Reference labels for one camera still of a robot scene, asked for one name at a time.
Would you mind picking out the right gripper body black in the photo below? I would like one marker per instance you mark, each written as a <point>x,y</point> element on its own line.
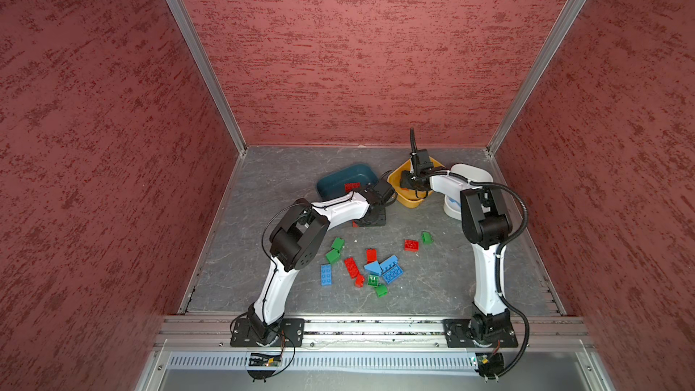
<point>411,180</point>

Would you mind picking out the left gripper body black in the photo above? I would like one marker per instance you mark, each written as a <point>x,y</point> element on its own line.
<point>378,219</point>

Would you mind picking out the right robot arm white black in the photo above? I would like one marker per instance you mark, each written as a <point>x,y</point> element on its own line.
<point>486,226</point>

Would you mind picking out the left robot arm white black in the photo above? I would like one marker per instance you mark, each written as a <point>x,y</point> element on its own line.
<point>296,240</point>

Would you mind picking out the yellow plastic bin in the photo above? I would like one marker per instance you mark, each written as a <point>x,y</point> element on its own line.
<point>409,198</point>

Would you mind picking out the dark teal plastic bin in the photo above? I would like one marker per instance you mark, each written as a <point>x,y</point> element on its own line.
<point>332,186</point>

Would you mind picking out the red square lego centre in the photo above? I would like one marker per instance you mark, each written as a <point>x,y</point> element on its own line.
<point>372,256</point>

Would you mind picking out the green lego upper pair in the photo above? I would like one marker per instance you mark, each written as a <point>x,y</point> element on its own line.
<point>338,244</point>

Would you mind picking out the green lego pair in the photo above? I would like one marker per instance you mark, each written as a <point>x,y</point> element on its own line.
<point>338,244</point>
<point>333,256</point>

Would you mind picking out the blue lego upper stacked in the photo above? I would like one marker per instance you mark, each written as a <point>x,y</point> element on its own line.
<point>388,263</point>

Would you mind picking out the blue lego stacked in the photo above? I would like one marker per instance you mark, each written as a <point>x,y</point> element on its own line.
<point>388,263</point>
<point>392,274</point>

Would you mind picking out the light blue sloped lego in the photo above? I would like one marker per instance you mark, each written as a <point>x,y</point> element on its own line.
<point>373,268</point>

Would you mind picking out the green lego lower pair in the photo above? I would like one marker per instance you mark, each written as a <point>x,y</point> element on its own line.
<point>333,256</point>

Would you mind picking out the blue lego lower stacked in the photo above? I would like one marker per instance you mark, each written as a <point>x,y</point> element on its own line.
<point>392,274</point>

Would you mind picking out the red long lego centre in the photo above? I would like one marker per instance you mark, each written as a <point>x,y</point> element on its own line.
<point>351,267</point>

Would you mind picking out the green hollow lego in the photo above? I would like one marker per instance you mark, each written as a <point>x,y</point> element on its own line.
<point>372,280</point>

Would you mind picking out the small red lego bottom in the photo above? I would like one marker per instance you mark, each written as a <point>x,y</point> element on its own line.
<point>360,281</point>

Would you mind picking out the blue lego left long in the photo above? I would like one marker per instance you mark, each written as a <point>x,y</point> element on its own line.
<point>326,275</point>

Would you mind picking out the green lego bottom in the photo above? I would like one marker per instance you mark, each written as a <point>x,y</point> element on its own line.
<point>381,290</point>

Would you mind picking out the right circuit board connector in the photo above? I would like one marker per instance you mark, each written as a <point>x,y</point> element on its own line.
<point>490,366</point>

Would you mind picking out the circuit board connector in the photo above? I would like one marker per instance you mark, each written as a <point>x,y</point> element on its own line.
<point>265,361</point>
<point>490,366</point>

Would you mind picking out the left circuit board connector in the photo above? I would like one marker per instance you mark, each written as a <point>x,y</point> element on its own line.
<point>265,361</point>

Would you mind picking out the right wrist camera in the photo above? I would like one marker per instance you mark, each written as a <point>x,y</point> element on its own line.
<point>421,162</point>

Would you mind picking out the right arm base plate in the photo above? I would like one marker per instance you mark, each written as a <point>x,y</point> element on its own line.
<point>479,333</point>

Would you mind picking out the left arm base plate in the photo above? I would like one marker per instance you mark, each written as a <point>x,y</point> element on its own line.
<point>246,333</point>

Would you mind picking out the aluminium front rail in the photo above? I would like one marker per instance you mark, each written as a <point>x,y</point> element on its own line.
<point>378,333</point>

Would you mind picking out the right corner aluminium post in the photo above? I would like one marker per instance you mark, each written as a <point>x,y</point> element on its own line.
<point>557,34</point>

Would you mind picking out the corner aluminium post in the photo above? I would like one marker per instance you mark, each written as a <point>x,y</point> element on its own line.
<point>557,34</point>
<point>202,61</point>

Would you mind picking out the left corner aluminium post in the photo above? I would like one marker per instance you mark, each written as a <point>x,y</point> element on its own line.
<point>202,61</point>

